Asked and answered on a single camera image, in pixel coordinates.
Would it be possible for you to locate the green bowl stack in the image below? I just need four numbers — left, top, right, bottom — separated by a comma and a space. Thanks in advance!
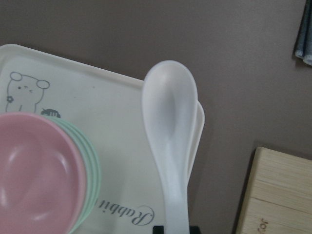
45, 116, 101, 234

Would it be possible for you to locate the small pink bowl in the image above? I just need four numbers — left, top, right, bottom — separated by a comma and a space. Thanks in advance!
0, 112, 86, 234

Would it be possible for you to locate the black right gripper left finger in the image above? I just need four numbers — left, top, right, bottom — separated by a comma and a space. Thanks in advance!
152, 226, 164, 234

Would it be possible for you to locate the white ceramic spoon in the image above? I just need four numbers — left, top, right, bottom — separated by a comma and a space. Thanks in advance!
141, 60, 197, 234

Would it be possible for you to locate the cream rabbit tray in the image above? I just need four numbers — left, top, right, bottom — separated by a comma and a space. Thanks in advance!
0, 44, 164, 234

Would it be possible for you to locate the bamboo cutting board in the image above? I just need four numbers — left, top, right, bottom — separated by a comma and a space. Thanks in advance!
236, 147, 312, 234

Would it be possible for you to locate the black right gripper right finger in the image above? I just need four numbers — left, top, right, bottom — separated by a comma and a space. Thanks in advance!
189, 226, 200, 234

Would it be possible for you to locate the grey folded cloth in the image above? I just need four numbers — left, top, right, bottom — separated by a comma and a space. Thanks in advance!
294, 0, 312, 66

